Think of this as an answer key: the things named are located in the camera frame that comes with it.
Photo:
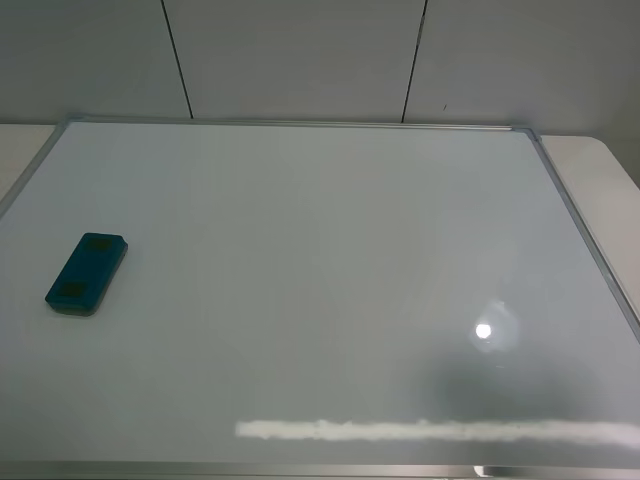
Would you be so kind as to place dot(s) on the teal whiteboard eraser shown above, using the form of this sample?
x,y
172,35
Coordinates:
x,y
86,276

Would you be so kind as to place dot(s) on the white whiteboard with aluminium frame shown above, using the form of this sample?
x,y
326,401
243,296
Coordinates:
x,y
313,301

